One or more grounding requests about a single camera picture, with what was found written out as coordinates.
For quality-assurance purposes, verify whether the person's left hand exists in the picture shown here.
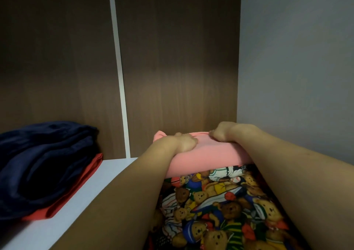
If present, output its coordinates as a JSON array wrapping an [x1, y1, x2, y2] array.
[[161, 132, 199, 153]]

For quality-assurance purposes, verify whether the teddy bear print fabric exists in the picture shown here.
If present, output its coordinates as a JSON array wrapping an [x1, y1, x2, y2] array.
[[144, 164, 310, 250]]

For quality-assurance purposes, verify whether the brown wooden wardrobe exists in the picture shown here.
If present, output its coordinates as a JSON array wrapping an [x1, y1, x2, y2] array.
[[0, 0, 354, 250]]

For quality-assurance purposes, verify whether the person's left forearm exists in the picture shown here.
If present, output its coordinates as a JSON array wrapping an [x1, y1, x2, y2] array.
[[50, 137, 180, 250]]

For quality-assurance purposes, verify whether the person's right hand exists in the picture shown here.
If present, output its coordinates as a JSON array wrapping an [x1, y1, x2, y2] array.
[[209, 121, 244, 143]]

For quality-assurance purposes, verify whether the person's right forearm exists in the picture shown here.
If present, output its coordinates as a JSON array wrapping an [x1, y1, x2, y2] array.
[[230, 123, 354, 250]]

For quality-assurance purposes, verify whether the folded navy blue garment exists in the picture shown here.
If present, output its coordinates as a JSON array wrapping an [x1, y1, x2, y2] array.
[[0, 121, 100, 221]]

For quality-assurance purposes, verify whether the folded red garment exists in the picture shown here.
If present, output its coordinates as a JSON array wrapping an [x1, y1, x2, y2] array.
[[21, 153, 103, 221]]

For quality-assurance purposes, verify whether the pink cloth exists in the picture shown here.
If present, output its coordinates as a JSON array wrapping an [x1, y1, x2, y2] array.
[[153, 130, 253, 179]]

